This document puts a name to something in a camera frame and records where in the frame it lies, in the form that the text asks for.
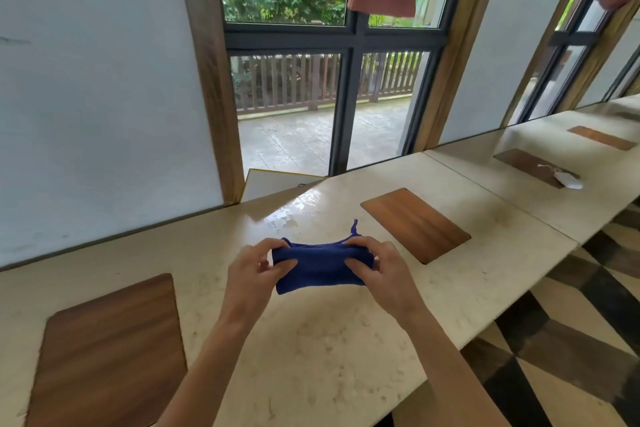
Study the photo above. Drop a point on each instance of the wooden window surround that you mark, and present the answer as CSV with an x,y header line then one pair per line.
x,y
590,56
212,66

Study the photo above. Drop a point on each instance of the person's left forearm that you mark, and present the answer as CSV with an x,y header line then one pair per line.
x,y
210,371

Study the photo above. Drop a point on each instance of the person's right hand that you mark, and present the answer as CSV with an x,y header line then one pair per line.
x,y
392,281

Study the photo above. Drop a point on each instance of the person's left thumb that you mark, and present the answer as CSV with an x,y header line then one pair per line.
x,y
285,270

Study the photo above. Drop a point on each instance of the large wooden place mat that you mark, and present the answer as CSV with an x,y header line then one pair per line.
x,y
110,356

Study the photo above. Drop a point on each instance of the narrow dark window frame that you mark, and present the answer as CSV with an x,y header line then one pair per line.
x,y
567,36

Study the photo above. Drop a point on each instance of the person's left hand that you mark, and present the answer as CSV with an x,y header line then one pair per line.
x,y
245,281

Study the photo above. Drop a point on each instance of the person's right thumb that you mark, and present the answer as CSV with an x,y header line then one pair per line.
x,y
356,269

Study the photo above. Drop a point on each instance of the dark metal window frame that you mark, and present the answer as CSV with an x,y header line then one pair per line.
x,y
352,41

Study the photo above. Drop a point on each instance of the wooden balcony railing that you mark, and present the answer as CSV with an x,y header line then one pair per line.
x,y
285,81

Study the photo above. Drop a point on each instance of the blue cloth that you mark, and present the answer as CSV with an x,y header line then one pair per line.
x,y
320,264

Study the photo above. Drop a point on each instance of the person's right forearm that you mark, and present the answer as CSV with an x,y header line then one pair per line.
x,y
450,371

